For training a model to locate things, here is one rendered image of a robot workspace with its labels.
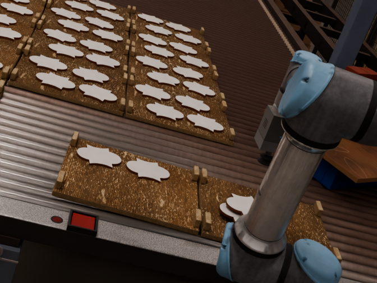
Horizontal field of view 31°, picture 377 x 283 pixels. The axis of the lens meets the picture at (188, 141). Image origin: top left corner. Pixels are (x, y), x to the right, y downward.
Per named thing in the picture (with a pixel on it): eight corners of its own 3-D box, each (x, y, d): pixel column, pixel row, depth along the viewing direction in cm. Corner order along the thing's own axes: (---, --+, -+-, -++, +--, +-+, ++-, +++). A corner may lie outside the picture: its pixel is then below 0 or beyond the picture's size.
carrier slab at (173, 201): (197, 235, 184) (199, 231, 183) (51, 195, 178) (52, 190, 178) (195, 176, 216) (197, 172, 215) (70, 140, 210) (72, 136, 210)
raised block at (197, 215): (198, 228, 184) (202, 220, 183) (192, 227, 184) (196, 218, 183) (198, 217, 190) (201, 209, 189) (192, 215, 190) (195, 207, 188)
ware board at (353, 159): (436, 176, 258) (438, 172, 257) (355, 183, 226) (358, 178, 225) (344, 114, 291) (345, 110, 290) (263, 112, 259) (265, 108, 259)
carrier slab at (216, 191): (338, 274, 190) (340, 269, 189) (200, 237, 184) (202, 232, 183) (315, 210, 222) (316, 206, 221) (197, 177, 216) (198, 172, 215)
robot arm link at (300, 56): (294, 55, 163) (294, 45, 170) (278, 95, 167) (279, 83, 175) (325, 65, 163) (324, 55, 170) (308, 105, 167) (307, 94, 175)
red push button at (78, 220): (92, 234, 169) (93, 230, 169) (69, 229, 168) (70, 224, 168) (94, 222, 175) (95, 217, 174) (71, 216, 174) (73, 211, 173)
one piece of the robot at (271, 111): (299, 94, 179) (277, 146, 186) (269, 87, 176) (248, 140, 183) (311, 111, 170) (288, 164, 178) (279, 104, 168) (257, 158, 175)
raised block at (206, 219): (208, 231, 185) (212, 223, 184) (202, 229, 184) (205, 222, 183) (207, 220, 190) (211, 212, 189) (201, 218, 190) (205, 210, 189)
